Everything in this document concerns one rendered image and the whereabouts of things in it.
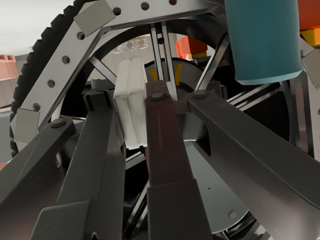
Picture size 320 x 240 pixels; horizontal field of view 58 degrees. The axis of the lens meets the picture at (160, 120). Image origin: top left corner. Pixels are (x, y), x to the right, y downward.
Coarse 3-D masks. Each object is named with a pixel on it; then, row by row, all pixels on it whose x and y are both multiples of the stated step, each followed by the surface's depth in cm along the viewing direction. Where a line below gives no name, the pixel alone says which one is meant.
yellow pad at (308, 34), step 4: (316, 28) 85; (300, 32) 91; (304, 32) 89; (308, 32) 87; (312, 32) 85; (316, 32) 85; (304, 36) 90; (308, 36) 88; (312, 36) 86; (316, 36) 85; (308, 40) 88; (312, 40) 86; (316, 40) 85; (312, 44) 87; (316, 44) 85
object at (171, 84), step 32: (128, 32) 58; (160, 32) 57; (192, 32) 70; (224, 32) 58; (96, 64) 56; (160, 64) 57; (64, 96) 54; (256, 96) 62; (288, 96) 59; (288, 128) 61; (128, 160) 60; (128, 224) 63
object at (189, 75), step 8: (152, 64) 92; (176, 64) 93; (184, 64) 93; (192, 64) 93; (184, 72) 93; (192, 72) 94; (200, 72) 94; (152, 80) 93; (168, 80) 93; (184, 80) 94; (192, 80) 94; (184, 88) 94; (192, 88) 95; (184, 96) 90
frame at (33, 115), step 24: (120, 0) 44; (144, 0) 45; (168, 0) 45; (192, 0) 45; (216, 0) 46; (72, 24) 44; (96, 24) 44; (120, 24) 45; (144, 24) 51; (72, 48) 45; (312, 48) 49; (48, 72) 45; (72, 72) 46; (312, 72) 49; (48, 96) 46; (312, 96) 50; (24, 120) 46; (48, 120) 52; (312, 120) 51; (24, 144) 47; (312, 144) 52
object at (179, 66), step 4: (180, 64) 92; (152, 68) 92; (176, 68) 93; (180, 68) 93; (152, 72) 92; (176, 72) 93; (180, 72) 93; (152, 76) 92; (156, 76) 92; (176, 76) 93; (176, 80) 93; (176, 84) 93
